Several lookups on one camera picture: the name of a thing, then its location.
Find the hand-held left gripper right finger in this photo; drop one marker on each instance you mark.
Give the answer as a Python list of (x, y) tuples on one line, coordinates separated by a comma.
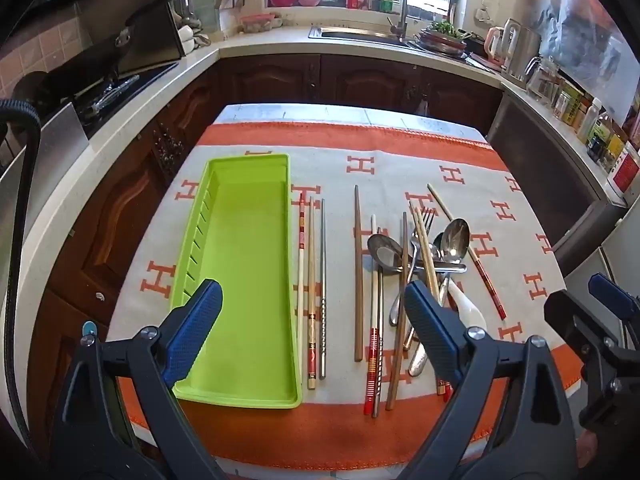
[(432, 330)]

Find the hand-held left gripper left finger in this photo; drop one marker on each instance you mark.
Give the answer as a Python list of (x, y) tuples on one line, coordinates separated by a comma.
[(197, 330)]

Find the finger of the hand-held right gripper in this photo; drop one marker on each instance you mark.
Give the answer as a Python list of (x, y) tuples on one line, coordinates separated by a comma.
[(570, 315), (612, 296)]

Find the white ceramic spoon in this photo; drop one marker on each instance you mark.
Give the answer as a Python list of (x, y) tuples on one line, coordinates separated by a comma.
[(467, 310)]

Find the brown wooden chopstick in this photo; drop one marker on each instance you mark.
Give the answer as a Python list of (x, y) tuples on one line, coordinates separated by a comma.
[(393, 375), (357, 270)]

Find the white chopstick red striped end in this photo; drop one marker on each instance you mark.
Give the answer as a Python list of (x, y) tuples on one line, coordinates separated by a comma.
[(301, 280), (485, 285)]

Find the metal fork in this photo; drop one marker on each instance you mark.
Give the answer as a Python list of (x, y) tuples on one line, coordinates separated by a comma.
[(413, 260)]

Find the green plastic utensil tray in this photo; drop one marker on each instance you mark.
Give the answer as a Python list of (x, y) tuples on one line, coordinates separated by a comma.
[(250, 260)]

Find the large round metal spoon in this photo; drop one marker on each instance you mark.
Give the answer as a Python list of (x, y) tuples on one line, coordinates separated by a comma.
[(385, 255)]

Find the oval metal spoon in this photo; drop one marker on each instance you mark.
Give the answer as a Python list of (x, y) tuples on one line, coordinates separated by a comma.
[(456, 240)]

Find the stainless steel built-in appliance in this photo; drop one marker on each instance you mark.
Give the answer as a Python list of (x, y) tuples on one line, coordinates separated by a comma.
[(540, 170)]

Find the row of condiment bottles and boxes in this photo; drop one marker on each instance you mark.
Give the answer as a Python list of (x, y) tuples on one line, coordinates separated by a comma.
[(600, 135)]

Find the beige and orange printed blanket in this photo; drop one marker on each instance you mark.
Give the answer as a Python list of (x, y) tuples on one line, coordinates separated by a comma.
[(340, 160)]

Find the clear glass jar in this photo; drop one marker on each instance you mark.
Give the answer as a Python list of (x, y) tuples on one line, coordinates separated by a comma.
[(542, 80)]

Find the black glass cooktop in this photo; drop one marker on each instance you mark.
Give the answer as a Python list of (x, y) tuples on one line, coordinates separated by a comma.
[(135, 85)]

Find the dark wooden kitchen cabinets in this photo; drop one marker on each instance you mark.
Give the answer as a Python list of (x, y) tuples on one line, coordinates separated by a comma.
[(275, 80)]

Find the silver electric kettle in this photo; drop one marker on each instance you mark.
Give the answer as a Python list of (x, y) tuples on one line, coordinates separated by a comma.
[(520, 47)]

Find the white kitchen countertop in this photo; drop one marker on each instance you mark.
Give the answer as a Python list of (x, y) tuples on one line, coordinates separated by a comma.
[(260, 45)]

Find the basin of green vegetables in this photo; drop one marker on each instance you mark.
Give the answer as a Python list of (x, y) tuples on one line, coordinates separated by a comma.
[(442, 37)]

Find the small white containers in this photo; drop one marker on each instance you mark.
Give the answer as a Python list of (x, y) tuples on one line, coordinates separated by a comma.
[(189, 35)]

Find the black range hood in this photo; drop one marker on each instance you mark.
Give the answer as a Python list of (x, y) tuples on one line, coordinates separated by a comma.
[(150, 35)]

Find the stainless steel sink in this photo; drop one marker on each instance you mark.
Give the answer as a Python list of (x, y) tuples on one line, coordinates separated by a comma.
[(350, 35)]

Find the clear lidded food container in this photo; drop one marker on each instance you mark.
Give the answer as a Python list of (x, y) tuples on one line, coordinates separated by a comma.
[(257, 22)]

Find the metal kitchen faucet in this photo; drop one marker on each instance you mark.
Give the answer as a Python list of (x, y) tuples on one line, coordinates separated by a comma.
[(402, 5)]

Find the green dish soap bottle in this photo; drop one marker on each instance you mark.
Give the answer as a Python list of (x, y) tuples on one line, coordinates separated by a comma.
[(386, 2)]

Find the clear plastic wall sheet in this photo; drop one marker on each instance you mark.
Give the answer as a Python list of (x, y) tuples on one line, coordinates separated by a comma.
[(575, 20)]

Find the white wall socket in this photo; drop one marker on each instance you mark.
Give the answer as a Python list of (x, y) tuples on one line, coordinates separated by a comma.
[(483, 13)]

